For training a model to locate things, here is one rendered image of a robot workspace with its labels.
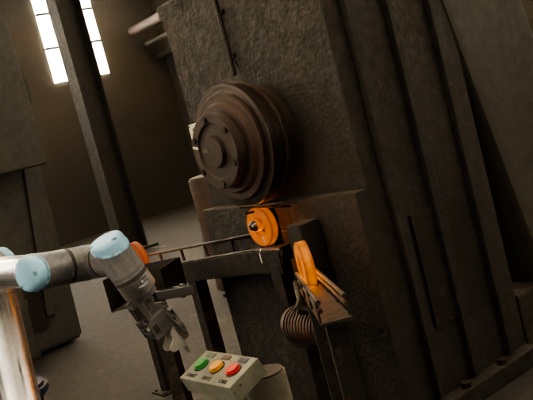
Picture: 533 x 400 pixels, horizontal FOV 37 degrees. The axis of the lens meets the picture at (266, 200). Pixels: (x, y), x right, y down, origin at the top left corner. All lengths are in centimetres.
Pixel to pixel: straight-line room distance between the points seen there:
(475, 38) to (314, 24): 76
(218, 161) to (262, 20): 53
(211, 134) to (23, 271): 113
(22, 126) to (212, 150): 269
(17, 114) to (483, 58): 323
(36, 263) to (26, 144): 346
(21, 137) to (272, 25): 285
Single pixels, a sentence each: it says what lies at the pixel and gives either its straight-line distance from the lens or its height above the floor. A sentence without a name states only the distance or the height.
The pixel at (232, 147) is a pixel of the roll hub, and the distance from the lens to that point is 281.
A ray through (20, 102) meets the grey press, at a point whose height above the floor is 168.
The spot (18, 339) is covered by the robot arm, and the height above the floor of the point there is 73.
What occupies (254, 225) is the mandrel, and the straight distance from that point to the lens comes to 296.
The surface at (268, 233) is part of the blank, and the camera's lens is 296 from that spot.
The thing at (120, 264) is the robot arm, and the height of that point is 93.
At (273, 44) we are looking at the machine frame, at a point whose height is 143.
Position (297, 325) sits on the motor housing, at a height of 49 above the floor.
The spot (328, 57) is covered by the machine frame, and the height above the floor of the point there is 133.
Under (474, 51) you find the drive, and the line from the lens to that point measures 320.
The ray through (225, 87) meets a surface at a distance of 292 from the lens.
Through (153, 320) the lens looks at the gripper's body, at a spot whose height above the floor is 77.
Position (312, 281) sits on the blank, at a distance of 249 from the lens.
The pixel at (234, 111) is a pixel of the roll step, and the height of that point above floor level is 124.
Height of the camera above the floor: 119
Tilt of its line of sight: 6 degrees down
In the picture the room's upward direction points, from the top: 15 degrees counter-clockwise
